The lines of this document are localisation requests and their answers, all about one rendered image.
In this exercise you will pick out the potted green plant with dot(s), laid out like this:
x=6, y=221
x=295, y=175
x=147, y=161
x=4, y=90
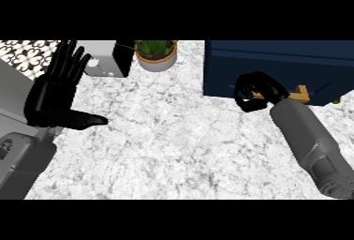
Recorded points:
x=156, y=57

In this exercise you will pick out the tan cup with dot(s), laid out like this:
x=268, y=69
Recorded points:
x=301, y=93

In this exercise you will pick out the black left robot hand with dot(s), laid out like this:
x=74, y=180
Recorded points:
x=50, y=103

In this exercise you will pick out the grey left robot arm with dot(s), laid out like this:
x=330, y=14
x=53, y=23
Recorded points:
x=22, y=162

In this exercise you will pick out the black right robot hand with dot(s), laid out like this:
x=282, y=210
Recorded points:
x=258, y=82

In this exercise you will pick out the white and black appliance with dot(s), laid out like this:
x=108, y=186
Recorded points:
x=103, y=62

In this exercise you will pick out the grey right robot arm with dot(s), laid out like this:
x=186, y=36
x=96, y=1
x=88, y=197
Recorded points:
x=308, y=140

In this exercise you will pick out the small green object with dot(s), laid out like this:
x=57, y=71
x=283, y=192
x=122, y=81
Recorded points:
x=336, y=100

